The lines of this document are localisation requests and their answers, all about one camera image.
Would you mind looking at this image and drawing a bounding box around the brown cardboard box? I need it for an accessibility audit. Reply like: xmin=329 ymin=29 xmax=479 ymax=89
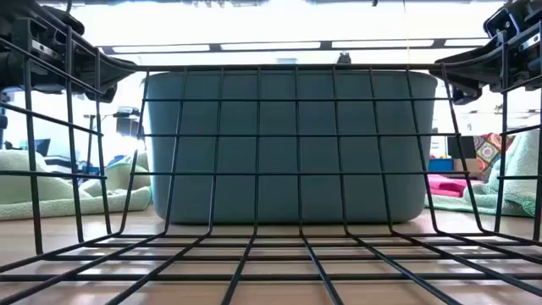
xmin=452 ymin=158 xmax=482 ymax=174

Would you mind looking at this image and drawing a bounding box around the light green microfiber towel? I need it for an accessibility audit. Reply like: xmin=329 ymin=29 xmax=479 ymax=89
xmin=0 ymin=149 xmax=152 ymax=222

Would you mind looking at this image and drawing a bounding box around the dark monitor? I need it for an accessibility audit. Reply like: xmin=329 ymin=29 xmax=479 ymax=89
xmin=446 ymin=135 xmax=478 ymax=160

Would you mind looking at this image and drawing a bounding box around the black horizontal beam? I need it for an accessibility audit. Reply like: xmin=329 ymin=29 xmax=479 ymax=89
xmin=99 ymin=38 xmax=492 ymax=55

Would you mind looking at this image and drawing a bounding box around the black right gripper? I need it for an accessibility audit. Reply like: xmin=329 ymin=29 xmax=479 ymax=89
xmin=429 ymin=0 xmax=542 ymax=106

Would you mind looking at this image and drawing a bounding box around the teal plastic bin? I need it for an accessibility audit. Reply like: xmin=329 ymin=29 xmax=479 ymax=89
xmin=146 ymin=70 xmax=439 ymax=225

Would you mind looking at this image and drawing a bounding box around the blue box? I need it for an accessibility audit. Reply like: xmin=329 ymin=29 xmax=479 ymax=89
xmin=428 ymin=158 xmax=455 ymax=173

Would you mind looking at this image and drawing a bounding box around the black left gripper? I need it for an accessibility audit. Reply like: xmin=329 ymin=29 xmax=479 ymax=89
xmin=0 ymin=0 xmax=139 ymax=104

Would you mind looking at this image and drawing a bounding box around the black wire basket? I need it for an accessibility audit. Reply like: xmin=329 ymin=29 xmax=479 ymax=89
xmin=0 ymin=25 xmax=542 ymax=305

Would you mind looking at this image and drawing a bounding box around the pink microfiber towel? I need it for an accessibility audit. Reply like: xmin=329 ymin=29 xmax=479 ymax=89
xmin=427 ymin=173 xmax=484 ymax=199

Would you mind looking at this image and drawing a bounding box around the black equipment on stand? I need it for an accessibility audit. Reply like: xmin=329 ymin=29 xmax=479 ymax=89
xmin=113 ymin=105 xmax=141 ymax=139

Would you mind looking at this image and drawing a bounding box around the colourful patterned cloth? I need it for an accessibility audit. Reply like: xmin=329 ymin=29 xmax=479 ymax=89
xmin=473 ymin=132 xmax=517 ymax=181

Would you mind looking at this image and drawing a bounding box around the black tripod stand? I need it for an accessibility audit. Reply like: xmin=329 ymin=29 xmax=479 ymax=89
xmin=83 ymin=113 xmax=97 ymax=175

